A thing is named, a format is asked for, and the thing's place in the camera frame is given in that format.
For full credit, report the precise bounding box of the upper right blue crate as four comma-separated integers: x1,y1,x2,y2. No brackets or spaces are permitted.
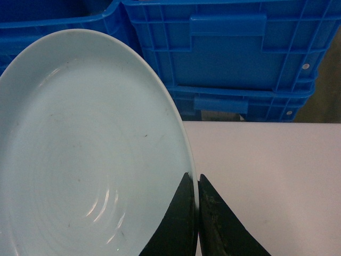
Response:
123,1,340,93

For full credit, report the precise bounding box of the light blue round plate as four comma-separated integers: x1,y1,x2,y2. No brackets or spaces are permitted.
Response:
1,29,199,255

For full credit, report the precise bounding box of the upper left blue crate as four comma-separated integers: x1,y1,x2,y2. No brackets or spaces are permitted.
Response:
1,1,141,62

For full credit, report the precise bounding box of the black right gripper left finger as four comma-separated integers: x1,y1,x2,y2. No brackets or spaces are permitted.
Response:
140,173,198,255

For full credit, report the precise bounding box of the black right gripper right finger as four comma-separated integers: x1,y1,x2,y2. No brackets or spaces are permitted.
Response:
198,174,269,255

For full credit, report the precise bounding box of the blue crate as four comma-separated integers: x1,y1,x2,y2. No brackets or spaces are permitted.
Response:
1,1,141,62
123,1,340,93
167,85,315,122

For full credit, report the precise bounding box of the lower right blue crate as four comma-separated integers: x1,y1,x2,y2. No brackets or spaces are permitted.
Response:
167,85,315,122

